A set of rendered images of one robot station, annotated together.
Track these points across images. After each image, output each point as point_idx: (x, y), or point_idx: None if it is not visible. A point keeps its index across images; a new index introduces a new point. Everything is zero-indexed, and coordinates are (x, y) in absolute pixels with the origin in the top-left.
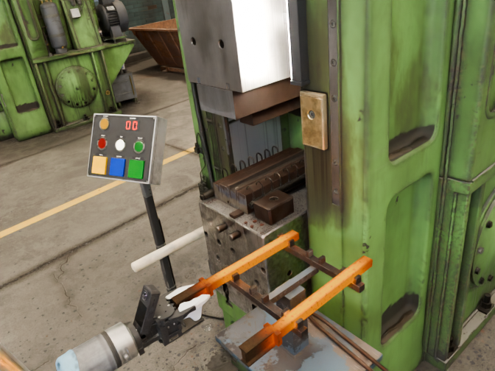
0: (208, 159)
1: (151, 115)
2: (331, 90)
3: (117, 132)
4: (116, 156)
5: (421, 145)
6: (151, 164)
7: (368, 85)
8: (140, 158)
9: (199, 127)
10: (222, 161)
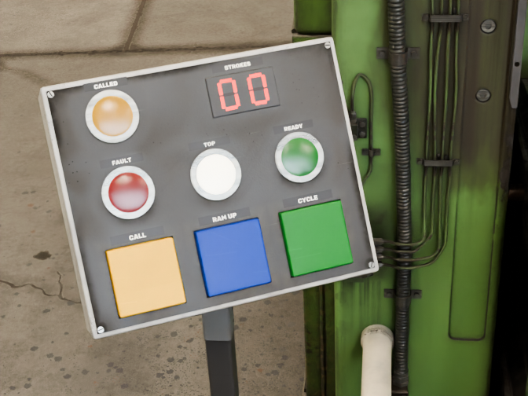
0: (408, 145)
1: (309, 40)
2: None
3: (186, 133)
4: (214, 220)
5: None
6: (365, 203)
7: None
8: (318, 197)
9: (398, 51)
10: (463, 137)
